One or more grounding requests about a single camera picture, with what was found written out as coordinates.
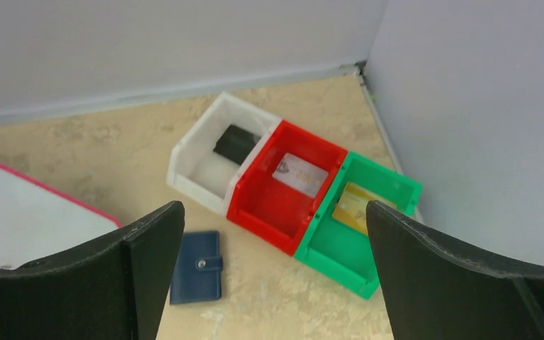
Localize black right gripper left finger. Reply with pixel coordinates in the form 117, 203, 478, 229
0, 200, 185, 339

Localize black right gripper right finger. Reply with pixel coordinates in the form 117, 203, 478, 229
366, 201, 544, 339

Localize blue leather card holder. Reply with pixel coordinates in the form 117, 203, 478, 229
169, 230, 223, 305

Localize green plastic bin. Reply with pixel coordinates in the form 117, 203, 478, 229
295, 152, 423, 299

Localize white plastic bin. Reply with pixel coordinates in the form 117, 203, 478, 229
166, 93, 282, 216

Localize red plastic bin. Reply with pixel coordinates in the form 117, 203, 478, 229
227, 120, 348, 256

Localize gold credit card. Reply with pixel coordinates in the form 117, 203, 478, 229
331, 182, 397, 234

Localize silver credit card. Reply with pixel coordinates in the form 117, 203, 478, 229
272, 153, 328, 198

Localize black card in bin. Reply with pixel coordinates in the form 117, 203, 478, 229
213, 125, 261, 166

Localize pink framed whiteboard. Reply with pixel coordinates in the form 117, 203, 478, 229
0, 164, 121, 270

